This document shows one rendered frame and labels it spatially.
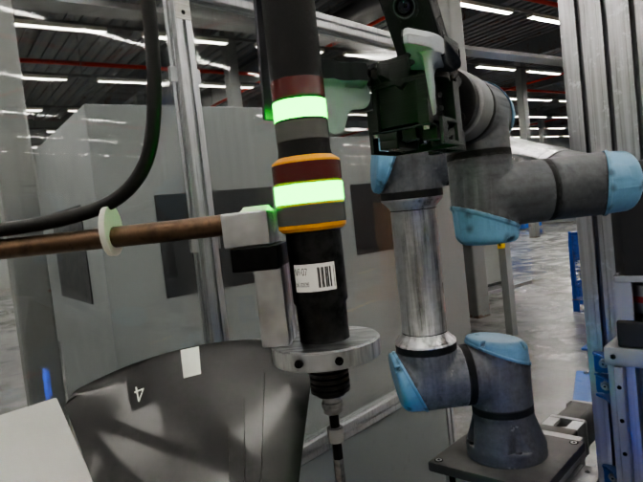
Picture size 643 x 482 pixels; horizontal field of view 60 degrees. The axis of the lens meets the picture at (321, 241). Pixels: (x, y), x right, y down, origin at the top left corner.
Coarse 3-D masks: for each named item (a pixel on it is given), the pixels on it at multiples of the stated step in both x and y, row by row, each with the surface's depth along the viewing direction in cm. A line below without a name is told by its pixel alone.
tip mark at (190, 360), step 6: (192, 348) 53; (198, 348) 53; (186, 354) 53; (192, 354) 53; (198, 354) 53; (186, 360) 52; (192, 360) 52; (198, 360) 52; (186, 366) 52; (192, 366) 52; (198, 366) 52; (186, 372) 51; (192, 372) 51; (198, 372) 51
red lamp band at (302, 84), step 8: (280, 80) 34; (288, 80) 34; (296, 80) 33; (304, 80) 34; (312, 80) 34; (320, 80) 34; (272, 88) 34; (280, 88) 34; (288, 88) 34; (296, 88) 33; (304, 88) 34; (312, 88) 34; (320, 88) 34; (272, 96) 35; (280, 96) 34; (288, 96) 34
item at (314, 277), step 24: (288, 240) 35; (312, 240) 34; (336, 240) 35; (312, 264) 34; (336, 264) 34; (312, 288) 34; (336, 288) 34; (312, 312) 34; (336, 312) 35; (312, 336) 35; (336, 336) 35; (312, 384) 36; (336, 384) 35
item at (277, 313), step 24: (240, 216) 35; (264, 216) 34; (240, 240) 35; (264, 240) 34; (240, 264) 34; (264, 264) 34; (288, 264) 37; (264, 288) 35; (288, 288) 36; (264, 312) 35; (288, 312) 35; (264, 336) 35; (288, 336) 35; (360, 336) 35; (288, 360) 33; (312, 360) 33; (336, 360) 32; (360, 360) 33
